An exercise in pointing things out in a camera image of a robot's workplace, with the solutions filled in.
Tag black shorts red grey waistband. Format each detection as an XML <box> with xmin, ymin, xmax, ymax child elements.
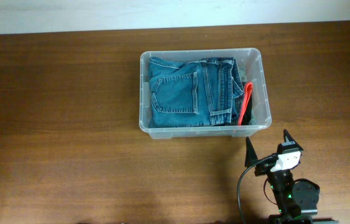
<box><xmin>233</xmin><ymin>82</ymin><xmax>254</xmax><ymax>126</ymax></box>

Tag dark blue jeans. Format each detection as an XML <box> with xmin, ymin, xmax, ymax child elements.
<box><xmin>148</xmin><ymin>57</ymin><xmax>244</xmax><ymax>128</ymax></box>

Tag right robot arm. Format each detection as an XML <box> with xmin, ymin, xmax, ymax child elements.
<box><xmin>236</xmin><ymin>129</ymin><xmax>338</xmax><ymax>224</ymax></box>

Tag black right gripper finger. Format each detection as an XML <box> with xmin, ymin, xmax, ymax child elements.
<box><xmin>244</xmin><ymin>137</ymin><xmax>258</xmax><ymax>168</ymax></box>
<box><xmin>283</xmin><ymin>129</ymin><xmax>303</xmax><ymax>151</ymax></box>

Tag light blue jeans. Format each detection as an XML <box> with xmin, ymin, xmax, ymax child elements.
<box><xmin>238</xmin><ymin>67</ymin><xmax>257</xmax><ymax>125</ymax></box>

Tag clear plastic storage bin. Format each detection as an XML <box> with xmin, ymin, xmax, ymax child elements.
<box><xmin>139</xmin><ymin>48</ymin><xmax>272</xmax><ymax>139</ymax></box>

